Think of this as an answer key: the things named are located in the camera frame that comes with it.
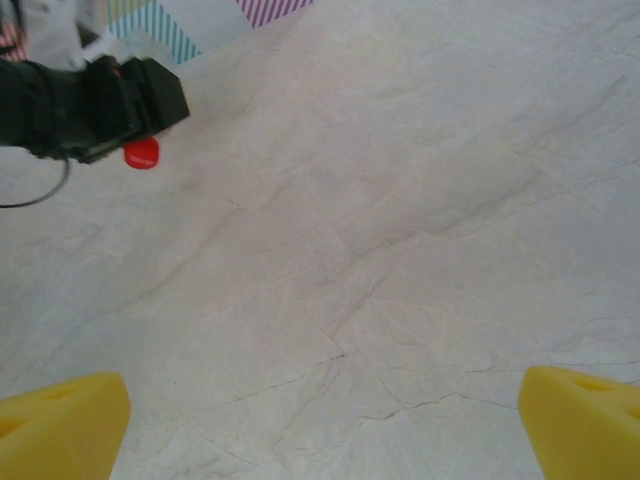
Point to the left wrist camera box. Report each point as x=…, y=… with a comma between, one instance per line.
x=95, y=50

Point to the red label cola bottle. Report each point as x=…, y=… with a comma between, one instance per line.
x=142, y=155

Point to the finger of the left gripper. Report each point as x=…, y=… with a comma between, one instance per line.
x=117, y=145
x=160, y=100

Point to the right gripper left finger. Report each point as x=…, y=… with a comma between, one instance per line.
x=60, y=430

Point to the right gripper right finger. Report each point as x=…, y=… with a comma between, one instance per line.
x=585, y=430

